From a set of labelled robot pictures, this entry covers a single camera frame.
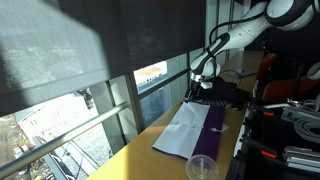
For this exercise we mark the black cloth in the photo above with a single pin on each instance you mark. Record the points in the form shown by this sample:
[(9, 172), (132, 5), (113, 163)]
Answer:
[(230, 93)]

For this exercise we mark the grey window frame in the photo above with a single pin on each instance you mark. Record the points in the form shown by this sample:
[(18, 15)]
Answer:
[(131, 100)]

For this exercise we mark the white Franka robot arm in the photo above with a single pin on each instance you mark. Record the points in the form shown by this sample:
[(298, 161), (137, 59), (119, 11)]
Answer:
[(246, 31)]

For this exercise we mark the white paper label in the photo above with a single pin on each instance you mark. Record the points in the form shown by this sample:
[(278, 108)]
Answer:
[(225, 127)]

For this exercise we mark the aluminium profile bar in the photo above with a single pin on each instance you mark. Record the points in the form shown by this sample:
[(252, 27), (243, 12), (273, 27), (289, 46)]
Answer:
[(300, 160), (293, 113)]

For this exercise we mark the dark roller blind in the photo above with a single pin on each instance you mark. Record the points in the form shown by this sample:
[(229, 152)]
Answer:
[(100, 33)]

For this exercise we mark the metal handrail bar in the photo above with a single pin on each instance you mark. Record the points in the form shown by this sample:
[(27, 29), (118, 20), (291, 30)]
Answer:
[(66, 136)]

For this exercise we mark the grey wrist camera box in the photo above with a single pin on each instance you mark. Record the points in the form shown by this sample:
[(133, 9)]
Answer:
[(206, 85)]

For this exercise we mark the purple cloth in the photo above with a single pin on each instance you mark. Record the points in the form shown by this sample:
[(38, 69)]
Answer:
[(186, 130)]

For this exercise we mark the clear plastic cup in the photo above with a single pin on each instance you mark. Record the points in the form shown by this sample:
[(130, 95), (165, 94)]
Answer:
[(201, 168)]

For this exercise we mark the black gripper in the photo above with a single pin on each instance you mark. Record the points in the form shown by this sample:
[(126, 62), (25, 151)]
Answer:
[(196, 84)]

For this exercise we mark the orange chair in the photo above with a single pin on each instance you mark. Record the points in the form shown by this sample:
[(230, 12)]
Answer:
[(283, 88), (266, 65)]

